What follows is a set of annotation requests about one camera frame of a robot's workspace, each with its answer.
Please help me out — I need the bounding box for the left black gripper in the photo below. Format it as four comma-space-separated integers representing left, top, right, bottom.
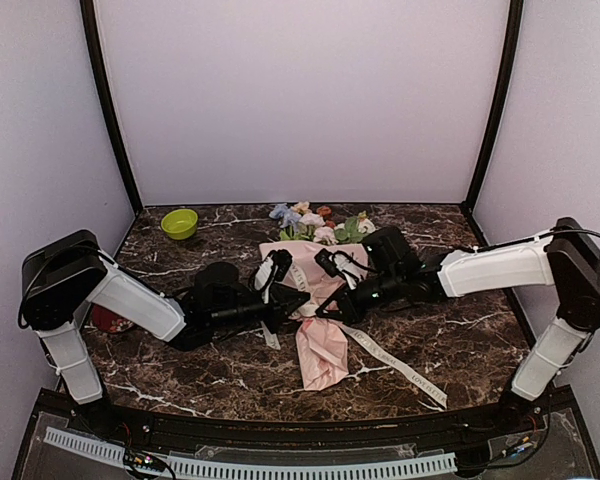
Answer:
210, 286, 311, 335

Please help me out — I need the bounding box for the right black frame post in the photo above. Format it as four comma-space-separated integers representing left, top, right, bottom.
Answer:
462, 0, 524, 216

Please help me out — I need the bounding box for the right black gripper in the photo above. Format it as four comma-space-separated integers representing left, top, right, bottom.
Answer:
316, 268, 404, 326

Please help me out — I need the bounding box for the white rose stem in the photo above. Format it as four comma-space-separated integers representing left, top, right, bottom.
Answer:
334, 211, 376, 244
279, 211, 338, 246

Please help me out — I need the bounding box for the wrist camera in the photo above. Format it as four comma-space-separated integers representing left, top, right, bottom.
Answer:
314, 226, 423, 290
193, 249, 292, 306

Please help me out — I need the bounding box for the pink wrapping paper sheet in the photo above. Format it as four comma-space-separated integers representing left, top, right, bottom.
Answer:
259, 241, 369, 391

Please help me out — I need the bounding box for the peach and orange flower stem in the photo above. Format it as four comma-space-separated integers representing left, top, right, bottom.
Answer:
291, 201, 333, 227

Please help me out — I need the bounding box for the beige printed ribbon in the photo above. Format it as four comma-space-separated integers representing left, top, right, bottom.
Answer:
282, 266, 447, 408

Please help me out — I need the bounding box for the green plastic bowl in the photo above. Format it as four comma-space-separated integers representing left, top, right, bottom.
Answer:
160, 208, 199, 240

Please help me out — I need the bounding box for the left black frame post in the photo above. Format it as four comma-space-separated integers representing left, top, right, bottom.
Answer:
79, 0, 144, 216

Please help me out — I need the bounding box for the grey slotted cable duct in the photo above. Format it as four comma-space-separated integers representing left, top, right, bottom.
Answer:
43, 427, 457, 479

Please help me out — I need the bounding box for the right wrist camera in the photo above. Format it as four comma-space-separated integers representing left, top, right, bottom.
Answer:
314, 226, 423, 290

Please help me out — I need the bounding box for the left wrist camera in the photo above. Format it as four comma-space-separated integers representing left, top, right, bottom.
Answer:
193, 249, 292, 306

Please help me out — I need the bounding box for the red embroidered pouch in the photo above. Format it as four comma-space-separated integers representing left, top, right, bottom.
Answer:
92, 305, 133, 334

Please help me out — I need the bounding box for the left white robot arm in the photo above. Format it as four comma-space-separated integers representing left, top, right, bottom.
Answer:
17, 230, 310, 436

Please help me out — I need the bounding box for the blue flower stem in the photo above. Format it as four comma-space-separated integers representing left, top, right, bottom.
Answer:
269, 203, 301, 229

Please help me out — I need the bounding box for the black frame post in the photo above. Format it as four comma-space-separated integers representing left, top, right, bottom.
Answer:
462, 0, 524, 216
79, 0, 144, 216

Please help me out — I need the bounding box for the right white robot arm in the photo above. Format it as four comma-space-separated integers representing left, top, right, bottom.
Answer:
314, 217, 600, 434

